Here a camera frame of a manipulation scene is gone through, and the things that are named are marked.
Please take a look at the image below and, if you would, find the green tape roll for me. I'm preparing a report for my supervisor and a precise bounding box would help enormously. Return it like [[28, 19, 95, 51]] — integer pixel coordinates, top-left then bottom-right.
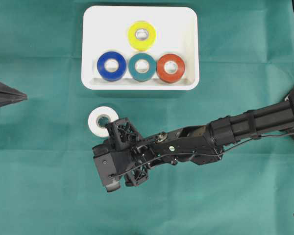
[[128, 53, 156, 82]]

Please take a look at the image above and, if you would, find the white tape roll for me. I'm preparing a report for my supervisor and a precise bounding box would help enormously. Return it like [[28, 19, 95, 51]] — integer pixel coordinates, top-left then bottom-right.
[[88, 106, 119, 138]]

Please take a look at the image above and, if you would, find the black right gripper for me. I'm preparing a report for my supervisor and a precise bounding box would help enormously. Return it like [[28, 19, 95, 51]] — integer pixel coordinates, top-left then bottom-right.
[[105, 118, 162, 187]]

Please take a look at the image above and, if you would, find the blue tape roll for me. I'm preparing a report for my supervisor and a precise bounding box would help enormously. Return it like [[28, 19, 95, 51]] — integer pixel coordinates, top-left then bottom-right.
[[97, 51, 126, 82]]

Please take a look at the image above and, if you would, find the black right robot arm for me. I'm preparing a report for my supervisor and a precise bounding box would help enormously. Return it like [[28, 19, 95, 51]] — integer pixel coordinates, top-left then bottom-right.
[[93, 100, 294, 192]]

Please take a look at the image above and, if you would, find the yellow tape roll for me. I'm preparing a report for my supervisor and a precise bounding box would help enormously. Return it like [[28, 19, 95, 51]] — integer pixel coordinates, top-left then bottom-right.
[[128, 21, 156, 51]]

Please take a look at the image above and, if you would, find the white plastic case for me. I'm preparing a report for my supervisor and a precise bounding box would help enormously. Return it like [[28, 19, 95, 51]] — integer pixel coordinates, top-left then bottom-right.
[[81, 5, 200, 91]]

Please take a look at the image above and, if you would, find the red tape roll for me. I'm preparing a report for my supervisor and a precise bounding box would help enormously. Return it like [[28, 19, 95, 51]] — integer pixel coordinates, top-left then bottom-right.
[[156, 53, 185, 83]]

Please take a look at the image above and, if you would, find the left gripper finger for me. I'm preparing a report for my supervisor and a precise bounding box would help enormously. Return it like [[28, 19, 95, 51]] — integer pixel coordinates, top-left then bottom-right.
[[0, 94, 27, 107], [0, 82, 27, 98]]

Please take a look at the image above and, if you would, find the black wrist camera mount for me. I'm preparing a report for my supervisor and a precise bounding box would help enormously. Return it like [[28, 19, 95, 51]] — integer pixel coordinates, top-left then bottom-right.
[[93, 144, 135, 192]]

